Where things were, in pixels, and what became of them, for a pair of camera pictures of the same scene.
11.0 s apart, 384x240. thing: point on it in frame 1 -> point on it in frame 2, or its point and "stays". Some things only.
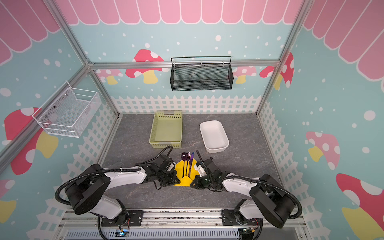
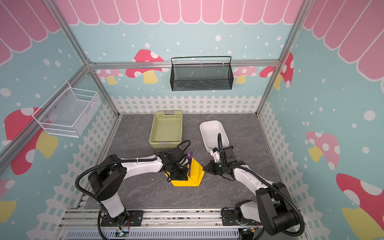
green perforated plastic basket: x=166 y=129 stays
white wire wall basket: x=69 y=111 stays
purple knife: x=191 y=162 stays
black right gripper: x=201 y=180 -> x=214 y=167
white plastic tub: x=214 y=135 stays
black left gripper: x=172 y=182 -> x=184 y=176
